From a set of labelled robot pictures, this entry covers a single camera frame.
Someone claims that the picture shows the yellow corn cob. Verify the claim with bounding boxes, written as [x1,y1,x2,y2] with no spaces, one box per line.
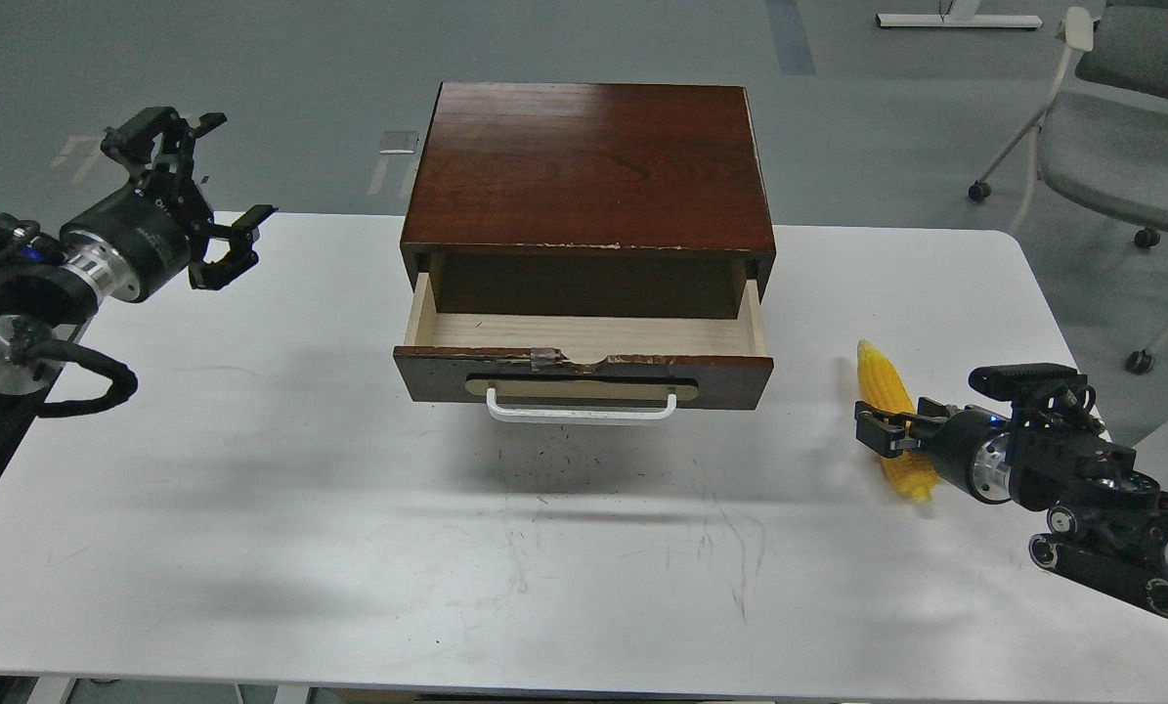
[856,339,940,506]

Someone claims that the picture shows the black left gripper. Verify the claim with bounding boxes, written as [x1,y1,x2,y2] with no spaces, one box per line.
[61,107,279,304]

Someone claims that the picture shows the dark wooden cabinet box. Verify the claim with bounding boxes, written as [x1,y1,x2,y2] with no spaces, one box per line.
[399,81,776,286]

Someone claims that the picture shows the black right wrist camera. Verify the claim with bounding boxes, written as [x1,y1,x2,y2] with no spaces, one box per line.
[968,364,1084,402]

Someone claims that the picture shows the wooden drawer with white handle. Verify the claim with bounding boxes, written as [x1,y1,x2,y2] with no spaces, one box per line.
[392,273,774,424]

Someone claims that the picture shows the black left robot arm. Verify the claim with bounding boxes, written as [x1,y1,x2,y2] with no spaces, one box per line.
[0,107,274,480]

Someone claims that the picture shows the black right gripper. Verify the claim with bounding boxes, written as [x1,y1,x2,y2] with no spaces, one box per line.
[853,397,1010,506]

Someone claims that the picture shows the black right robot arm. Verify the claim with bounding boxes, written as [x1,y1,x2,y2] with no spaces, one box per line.
[853,389,1168,619]

